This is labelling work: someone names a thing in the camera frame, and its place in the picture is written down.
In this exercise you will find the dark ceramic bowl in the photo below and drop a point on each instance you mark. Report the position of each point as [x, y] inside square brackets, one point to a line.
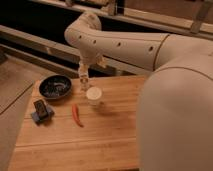
[55, 87]

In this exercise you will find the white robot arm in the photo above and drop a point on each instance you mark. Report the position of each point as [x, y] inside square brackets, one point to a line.
[174, 119]

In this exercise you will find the red chili pepper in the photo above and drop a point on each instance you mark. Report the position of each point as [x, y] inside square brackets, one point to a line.
[75, 115]

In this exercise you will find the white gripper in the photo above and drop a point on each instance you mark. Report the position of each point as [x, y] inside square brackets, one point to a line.
[83, 75]

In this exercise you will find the wooden cutting board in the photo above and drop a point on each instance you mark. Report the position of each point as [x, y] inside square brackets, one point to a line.
[106, 142]

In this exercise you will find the small dark box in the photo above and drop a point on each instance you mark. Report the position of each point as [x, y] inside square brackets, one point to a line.
[40, 109]

